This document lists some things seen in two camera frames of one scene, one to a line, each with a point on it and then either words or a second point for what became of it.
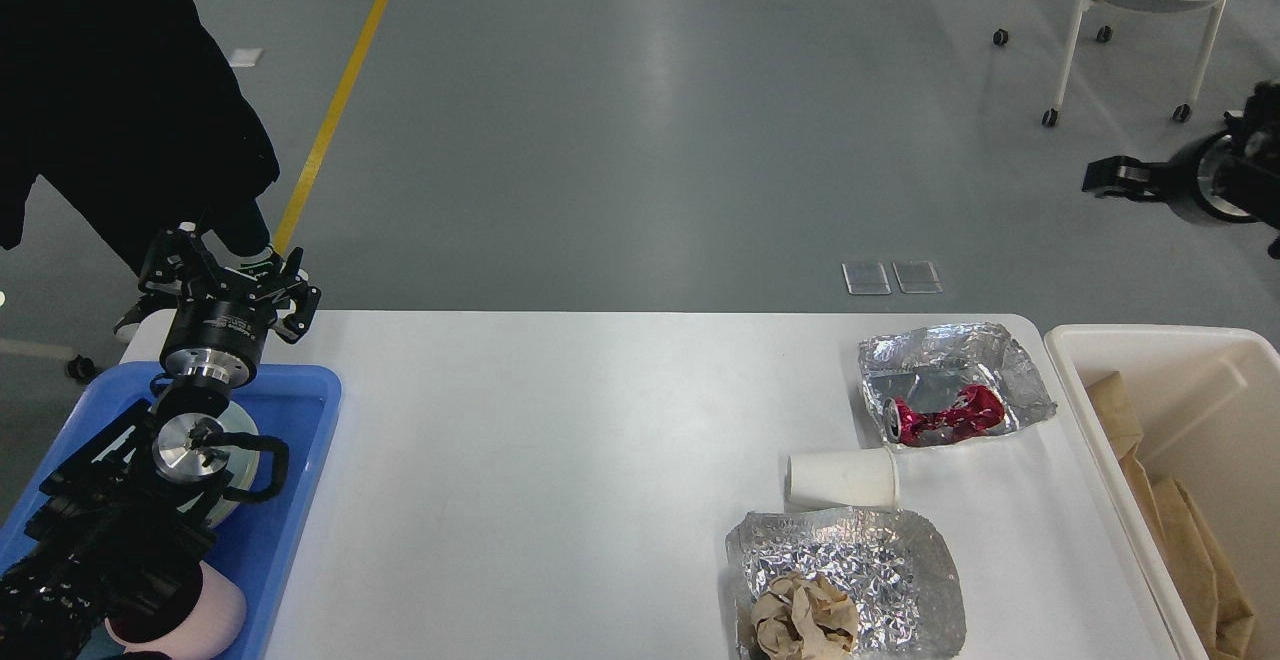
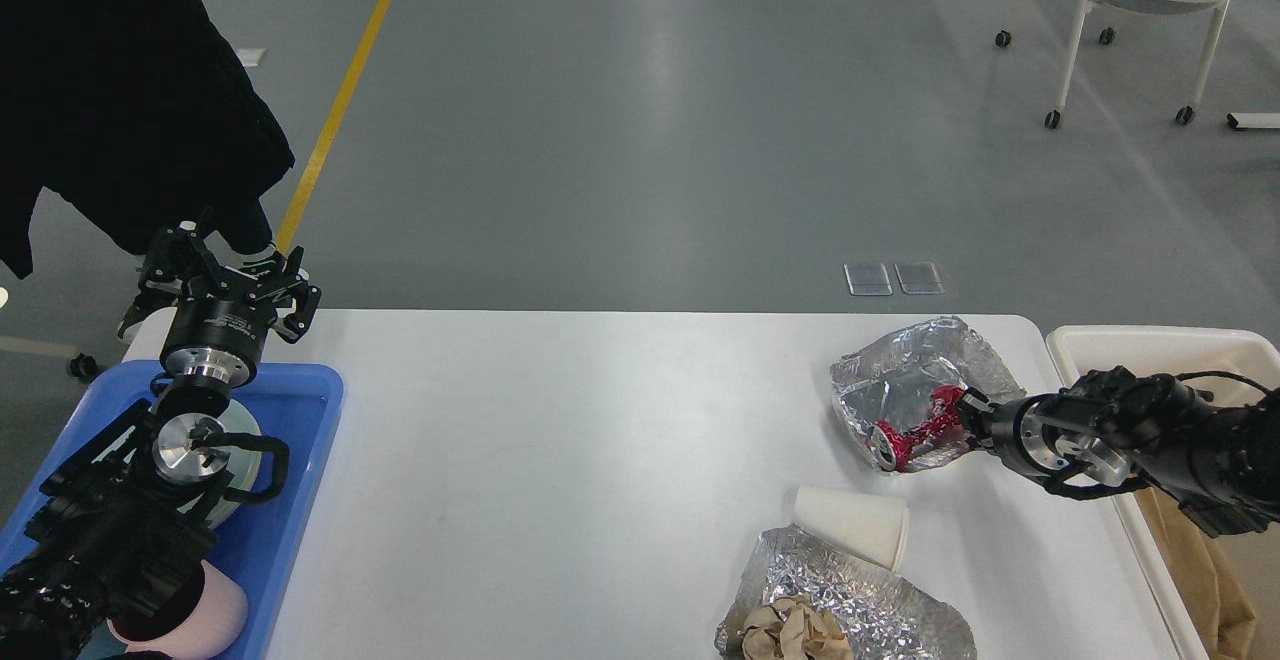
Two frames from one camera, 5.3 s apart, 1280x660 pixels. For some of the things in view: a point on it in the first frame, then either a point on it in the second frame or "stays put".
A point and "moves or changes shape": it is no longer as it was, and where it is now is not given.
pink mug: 217,620 stays put
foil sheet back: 926,366 moves or changes shape
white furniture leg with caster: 78,367 stays put
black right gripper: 1193,181 to 1025,432
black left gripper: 218,341 stays put
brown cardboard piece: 1220,608 stays put
